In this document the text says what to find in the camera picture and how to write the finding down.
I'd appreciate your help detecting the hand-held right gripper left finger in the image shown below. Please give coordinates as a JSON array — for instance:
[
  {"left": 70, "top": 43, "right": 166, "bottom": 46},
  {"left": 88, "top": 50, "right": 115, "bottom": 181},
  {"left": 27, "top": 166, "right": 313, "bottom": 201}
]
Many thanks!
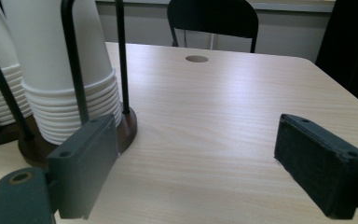
[{"left": 46, "top": 113, "right": 119, "bottom": 220}]

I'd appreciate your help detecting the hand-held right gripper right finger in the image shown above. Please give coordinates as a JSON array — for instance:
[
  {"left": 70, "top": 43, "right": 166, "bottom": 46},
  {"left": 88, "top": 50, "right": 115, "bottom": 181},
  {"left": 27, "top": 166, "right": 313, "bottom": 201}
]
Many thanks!
[{"left": 273, "top": 113, "right": 358, "bottom": 220}]

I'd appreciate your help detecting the dark curtain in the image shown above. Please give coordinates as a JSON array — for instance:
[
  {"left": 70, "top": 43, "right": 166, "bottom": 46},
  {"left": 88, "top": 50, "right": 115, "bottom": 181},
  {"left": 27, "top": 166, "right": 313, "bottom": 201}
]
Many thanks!
[{"left": 315, "top": 0, "right": 358, "bottom": 114}]

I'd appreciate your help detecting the black chair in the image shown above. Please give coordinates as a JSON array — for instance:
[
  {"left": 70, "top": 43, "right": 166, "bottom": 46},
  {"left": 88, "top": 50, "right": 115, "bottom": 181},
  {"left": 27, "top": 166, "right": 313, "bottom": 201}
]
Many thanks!
[{"left": 167, "top": 0, "right": 259, "bottom": 54}]

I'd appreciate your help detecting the grey wall ledge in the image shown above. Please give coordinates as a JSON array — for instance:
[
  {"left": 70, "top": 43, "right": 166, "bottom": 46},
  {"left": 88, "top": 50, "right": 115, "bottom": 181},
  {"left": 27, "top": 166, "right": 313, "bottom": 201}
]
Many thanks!
[{"left": 95, "top": 0, "right": 337, "bottom": 14}]

